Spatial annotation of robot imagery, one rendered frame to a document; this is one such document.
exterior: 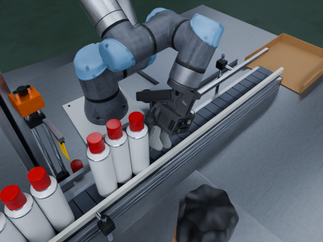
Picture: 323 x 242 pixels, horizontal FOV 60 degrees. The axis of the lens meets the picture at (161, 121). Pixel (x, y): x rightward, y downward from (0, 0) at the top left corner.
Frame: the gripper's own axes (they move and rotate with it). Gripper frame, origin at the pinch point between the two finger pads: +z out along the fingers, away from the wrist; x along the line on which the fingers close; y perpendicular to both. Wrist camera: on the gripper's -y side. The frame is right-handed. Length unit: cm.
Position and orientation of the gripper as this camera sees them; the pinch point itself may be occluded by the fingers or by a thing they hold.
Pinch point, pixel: (147, 146)
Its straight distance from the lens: 75.4
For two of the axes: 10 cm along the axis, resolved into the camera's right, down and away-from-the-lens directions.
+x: 6.3, -0.8, 7.7
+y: 6.8, 5.3, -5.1
